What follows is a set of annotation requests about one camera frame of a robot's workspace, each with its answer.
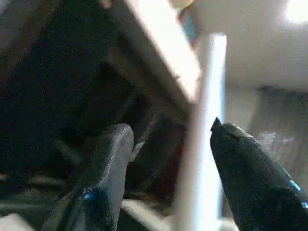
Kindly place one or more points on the black cabinet with yellow label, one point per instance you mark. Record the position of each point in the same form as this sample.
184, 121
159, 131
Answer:
60, 72

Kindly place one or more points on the white plastic table leg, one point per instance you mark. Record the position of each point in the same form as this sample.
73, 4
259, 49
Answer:
207, 96

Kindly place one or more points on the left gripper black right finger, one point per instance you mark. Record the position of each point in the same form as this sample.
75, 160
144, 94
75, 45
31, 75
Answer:
260, 192

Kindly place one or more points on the white cabinet with glass doors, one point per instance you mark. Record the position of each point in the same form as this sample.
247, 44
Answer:
156, 36

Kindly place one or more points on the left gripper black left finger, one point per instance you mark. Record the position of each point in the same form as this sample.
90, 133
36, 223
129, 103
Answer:
101, 183

